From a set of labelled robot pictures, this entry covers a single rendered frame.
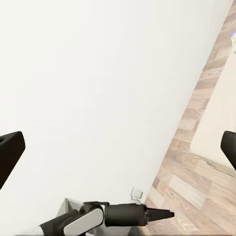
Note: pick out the desk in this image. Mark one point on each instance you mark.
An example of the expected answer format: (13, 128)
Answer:
(101, 230)

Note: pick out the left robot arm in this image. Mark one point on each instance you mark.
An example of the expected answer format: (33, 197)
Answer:
(93, 214)

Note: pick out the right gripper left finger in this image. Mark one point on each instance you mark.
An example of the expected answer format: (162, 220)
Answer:
(12, 146)

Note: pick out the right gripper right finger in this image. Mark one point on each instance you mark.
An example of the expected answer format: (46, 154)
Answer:
(228, 146)

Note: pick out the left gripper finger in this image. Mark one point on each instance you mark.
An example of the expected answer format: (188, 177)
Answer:
(153, 215)

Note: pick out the bed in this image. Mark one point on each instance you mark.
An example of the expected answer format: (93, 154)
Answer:
(219, 116)

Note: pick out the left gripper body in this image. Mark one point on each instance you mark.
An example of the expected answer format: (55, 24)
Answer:
(131, 215)

